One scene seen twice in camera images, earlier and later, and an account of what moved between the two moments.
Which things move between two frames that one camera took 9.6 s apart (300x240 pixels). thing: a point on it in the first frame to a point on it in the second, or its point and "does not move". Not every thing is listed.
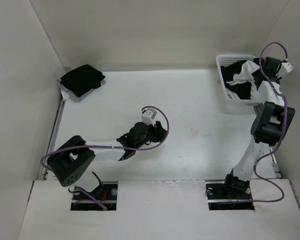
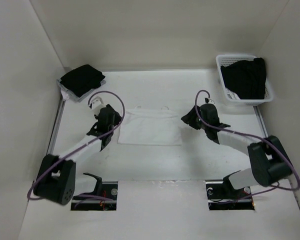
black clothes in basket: x=241 y=90 does not move
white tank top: x=245 y=76 to x=150 y=126
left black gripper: x=158 y=132 to x=116 y=118
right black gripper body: x=257 y=73 to x=199 y=109
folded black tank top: x=82 y=79 does not move
